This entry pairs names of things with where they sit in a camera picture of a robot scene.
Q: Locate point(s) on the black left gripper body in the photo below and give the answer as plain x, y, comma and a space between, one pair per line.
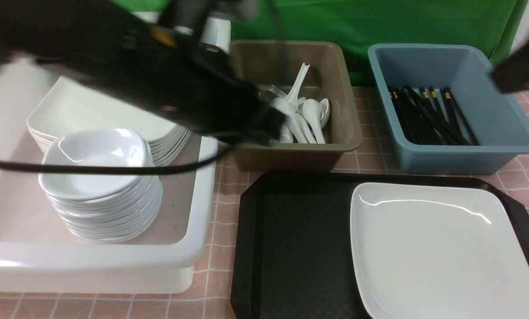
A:
200, 91

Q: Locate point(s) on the black serving tray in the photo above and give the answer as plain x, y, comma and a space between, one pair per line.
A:
293, 255

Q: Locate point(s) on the blue plastic bin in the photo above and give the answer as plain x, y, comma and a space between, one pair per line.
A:
498, 122

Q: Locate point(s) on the pink checkered tablecloth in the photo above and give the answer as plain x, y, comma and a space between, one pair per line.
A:
207, 298

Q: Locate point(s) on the olive green plastic bin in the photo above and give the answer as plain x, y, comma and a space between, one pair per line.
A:
327, 78

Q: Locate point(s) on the large white plastic tub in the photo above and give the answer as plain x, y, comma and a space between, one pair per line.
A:
39, 254

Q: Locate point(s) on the green cloth backdrop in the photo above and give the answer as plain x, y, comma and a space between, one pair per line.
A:
355, 25

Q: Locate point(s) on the stack of white square plates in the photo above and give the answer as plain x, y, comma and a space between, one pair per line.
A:
69, 107

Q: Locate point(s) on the black chopsticks bundle in bin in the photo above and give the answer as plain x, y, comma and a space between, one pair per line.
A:
430, 116

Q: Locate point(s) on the white soup spoons pile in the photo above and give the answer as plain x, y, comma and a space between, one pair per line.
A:
305, 118

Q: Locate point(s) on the stack of small white bowls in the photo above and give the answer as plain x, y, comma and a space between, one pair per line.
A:
115, 218

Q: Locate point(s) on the large white square plate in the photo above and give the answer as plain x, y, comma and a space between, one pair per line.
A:
423, 252

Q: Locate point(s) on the small white bowl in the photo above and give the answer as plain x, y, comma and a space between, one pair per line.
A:
117, 147

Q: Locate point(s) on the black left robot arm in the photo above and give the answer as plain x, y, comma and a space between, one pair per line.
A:
98, 43

